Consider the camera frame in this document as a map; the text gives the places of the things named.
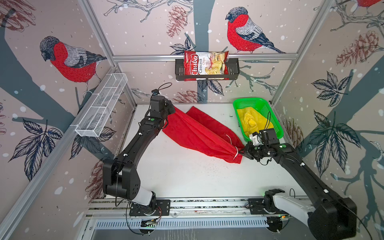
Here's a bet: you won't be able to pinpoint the red shorts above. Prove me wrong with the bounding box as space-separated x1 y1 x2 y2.
163 107 244 164

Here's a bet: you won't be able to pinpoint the yellow shorts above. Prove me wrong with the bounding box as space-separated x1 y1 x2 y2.
236 107 274 138

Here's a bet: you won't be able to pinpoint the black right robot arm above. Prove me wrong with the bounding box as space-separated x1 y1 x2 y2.
240 129 357 240

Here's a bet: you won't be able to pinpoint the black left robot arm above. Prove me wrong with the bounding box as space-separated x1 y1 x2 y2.
103 95 176 207

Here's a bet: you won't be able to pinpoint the green plastic basket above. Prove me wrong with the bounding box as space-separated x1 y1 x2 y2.
233 98 284 142

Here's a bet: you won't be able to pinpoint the red chips bag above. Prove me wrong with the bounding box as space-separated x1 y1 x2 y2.
184 51 229 81

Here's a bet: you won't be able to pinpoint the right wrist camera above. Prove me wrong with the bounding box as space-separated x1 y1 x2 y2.
249 132 264 146

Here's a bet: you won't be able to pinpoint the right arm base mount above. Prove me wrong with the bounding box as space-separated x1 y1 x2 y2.
245 189 288 215

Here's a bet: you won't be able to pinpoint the black wall shelf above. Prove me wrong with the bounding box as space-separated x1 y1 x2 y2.
175 59 240 81

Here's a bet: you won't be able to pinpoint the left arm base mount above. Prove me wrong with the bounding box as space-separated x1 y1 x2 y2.
129 192 171 217

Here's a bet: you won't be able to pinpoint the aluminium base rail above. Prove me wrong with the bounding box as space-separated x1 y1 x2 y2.
85 194 315 219

